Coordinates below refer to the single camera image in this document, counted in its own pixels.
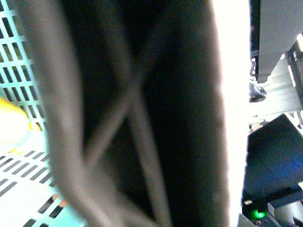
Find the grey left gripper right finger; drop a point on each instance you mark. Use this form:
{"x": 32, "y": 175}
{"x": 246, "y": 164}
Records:
{"x": 186, "y": 106}

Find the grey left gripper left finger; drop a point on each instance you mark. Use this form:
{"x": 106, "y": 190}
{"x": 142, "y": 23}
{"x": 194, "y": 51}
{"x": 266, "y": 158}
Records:
{"x": 78, "y": 170}

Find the yellow lemon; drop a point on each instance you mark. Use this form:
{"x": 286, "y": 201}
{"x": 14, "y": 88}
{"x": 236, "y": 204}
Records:
{"x": 14, "y": 125}

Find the light green plastic basket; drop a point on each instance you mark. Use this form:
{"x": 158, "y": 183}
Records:
{"x": 28, "y": 195}

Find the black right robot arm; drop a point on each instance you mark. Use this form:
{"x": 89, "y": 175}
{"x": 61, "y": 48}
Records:
{"x": 274, "y": 168}

